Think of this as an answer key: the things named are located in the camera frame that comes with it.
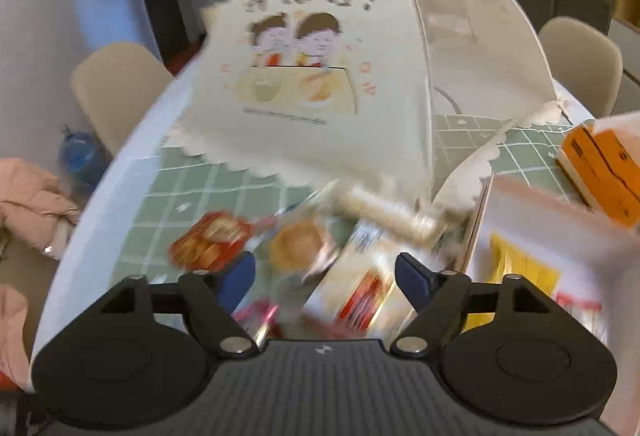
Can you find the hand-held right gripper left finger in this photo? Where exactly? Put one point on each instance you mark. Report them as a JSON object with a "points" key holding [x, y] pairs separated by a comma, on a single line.
{"points": [[237, 277]]}

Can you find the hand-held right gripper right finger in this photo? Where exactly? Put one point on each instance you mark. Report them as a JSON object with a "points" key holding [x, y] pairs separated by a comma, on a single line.
{"points": [[410, 277]]}

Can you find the large red snack packet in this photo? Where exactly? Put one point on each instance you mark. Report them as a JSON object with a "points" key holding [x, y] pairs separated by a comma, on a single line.
{"points": [[260, 316]]}

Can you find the red packet with egg print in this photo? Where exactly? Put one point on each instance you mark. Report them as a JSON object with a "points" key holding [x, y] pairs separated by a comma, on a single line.
{"points": [[210, 238]]}

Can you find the white packet with red label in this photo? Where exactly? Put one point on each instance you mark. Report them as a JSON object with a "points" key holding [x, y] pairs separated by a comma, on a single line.
{"points": [[360, 286]]}

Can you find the clear rice bar packet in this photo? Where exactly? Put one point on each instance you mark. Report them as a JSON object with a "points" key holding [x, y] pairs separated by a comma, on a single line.
{"points": [[390, 216]]}

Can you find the clear round cake packet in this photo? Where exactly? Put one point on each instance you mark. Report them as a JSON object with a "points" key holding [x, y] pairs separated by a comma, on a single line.
{"points": [[300, 243]]}

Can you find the yellow snack packet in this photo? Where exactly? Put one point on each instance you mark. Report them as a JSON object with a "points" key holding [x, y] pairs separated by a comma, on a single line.
{"points": [[525, 271]]}

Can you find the pink cardboard box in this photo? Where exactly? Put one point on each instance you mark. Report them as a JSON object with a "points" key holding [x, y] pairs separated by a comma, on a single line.
{"points": [[530, 216]]}

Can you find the green checkered tablecloth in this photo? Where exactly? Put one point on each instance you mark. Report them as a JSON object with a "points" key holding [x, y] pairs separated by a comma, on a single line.
{"points": [[200, 186]]}

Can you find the cream mesh food cover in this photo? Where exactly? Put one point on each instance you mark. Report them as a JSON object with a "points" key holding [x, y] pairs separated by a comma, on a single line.
{"points": [[300, 116]]}

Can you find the small red white packet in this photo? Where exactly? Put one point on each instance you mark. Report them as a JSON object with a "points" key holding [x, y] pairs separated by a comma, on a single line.
{"points": [[580, 308]]}

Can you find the blue water bottle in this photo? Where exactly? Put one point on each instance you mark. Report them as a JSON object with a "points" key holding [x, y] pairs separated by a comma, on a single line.
{"points": [[82, 156]]}

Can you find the orange tissue box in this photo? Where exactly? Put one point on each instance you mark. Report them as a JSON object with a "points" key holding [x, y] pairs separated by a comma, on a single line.
{"points": [[600, 171]]}

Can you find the pink jacket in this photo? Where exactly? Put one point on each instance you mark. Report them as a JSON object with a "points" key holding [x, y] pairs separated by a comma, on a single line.
{"points": [[30, 206]]}

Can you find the beige chair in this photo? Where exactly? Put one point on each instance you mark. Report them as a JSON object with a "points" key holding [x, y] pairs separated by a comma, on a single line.
{"points": [[585, 61], [120, 86]]}

